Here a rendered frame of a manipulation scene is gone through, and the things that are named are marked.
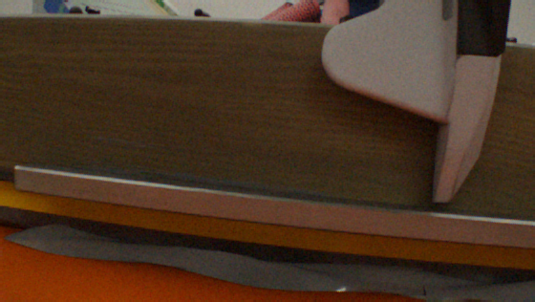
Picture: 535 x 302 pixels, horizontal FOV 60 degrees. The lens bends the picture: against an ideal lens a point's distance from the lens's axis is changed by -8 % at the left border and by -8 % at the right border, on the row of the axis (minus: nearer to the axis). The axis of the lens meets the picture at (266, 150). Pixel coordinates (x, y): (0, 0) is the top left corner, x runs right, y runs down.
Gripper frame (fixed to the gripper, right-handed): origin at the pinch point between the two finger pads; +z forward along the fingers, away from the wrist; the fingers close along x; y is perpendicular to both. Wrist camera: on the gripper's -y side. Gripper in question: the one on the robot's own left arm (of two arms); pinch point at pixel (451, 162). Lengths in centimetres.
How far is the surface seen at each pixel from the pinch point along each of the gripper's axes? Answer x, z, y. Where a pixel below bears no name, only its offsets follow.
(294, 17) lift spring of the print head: -75, -18, 14
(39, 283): 5.6, 4.8, 14.4
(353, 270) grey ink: 0.8, 4.6, 3.6
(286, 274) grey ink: 1.8, 4.6, 6.2
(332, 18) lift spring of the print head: -68, -17, 7
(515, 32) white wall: -421, -80, -147
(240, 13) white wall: -422, -80, 98
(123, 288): 4.6, 4.9, 11.6
